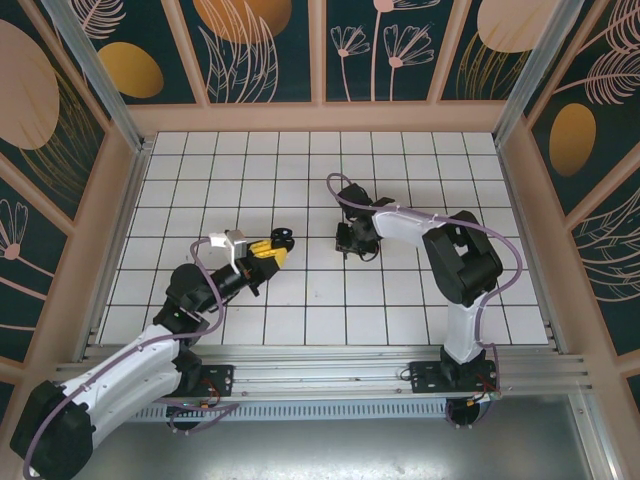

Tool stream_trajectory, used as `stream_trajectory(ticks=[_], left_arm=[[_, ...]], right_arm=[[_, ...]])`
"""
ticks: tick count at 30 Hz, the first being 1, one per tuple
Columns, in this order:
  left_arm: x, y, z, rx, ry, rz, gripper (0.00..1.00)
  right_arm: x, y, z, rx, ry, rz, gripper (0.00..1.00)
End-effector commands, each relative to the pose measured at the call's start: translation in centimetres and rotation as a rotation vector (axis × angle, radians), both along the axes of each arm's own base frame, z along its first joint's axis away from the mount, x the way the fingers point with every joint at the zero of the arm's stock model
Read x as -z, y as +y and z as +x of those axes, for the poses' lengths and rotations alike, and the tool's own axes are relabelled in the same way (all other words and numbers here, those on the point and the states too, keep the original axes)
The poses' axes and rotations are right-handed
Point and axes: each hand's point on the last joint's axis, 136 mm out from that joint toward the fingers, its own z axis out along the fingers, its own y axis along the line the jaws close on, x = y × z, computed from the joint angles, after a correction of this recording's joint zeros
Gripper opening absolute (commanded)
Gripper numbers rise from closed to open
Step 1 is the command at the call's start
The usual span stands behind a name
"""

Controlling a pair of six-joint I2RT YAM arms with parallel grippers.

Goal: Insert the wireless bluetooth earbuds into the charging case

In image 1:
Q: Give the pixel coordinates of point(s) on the black round charging case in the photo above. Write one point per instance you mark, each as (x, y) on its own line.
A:
(280, 242)

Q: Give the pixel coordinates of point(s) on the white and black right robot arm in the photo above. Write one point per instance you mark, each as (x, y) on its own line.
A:
(462, 325)

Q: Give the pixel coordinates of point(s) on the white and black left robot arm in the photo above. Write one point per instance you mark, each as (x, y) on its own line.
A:
(125, 360)

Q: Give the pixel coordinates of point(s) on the aluminium side rail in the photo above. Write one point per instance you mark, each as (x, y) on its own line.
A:
(522, 215)
(125, 215)

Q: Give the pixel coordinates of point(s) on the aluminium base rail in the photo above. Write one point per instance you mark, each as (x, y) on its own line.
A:
(320, 370)

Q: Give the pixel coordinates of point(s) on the aluminium corner post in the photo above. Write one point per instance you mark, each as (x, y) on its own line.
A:
(536, 75)
(97, 75)

